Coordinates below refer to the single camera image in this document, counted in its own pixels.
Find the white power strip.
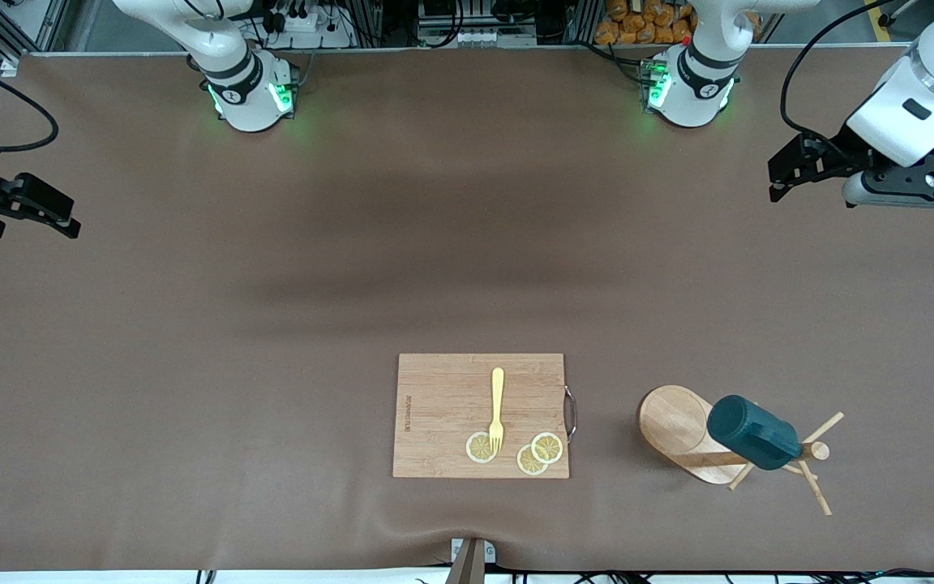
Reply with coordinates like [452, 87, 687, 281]
[260, 8, 354, 49]

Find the teal mug yellow inside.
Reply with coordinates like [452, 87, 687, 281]
[707, 395, 803, 471]

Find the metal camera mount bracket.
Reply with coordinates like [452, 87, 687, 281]
[444, 537, 497, 584]

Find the wooden cutting board metal handle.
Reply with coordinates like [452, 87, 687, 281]
[392, 353, 577, 479]

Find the orange packaged snacks pile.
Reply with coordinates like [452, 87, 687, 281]
[594, 0, 761, 45]

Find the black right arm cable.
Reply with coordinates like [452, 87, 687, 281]
[0, 45, 59, 155]

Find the yellow plastic fork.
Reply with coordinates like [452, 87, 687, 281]
[488, 367, 506, 453]

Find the brown table mat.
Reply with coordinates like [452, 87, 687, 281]
[0, 45, 934, 573]

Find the aluminium frame profile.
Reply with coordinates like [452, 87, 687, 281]
[0, 0, 71, 62]

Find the wooden mug tree rack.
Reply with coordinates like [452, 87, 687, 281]
[639, 385, 846, 517]

